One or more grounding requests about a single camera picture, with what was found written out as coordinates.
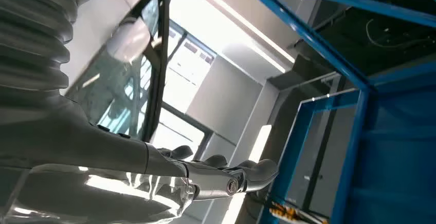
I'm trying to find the blue metal shelf rack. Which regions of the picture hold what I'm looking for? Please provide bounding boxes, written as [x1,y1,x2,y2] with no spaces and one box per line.
[235,0,436,224]

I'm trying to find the white car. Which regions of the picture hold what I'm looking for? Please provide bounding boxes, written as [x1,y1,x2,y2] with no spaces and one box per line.
[61,0,219,162]

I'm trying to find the ceiling light strip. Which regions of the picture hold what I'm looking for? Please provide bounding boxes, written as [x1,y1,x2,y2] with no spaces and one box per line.
[189,0,296,74]

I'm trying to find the yellow patterned item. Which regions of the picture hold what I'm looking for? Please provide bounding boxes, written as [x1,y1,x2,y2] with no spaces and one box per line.
[269,201,329,224]

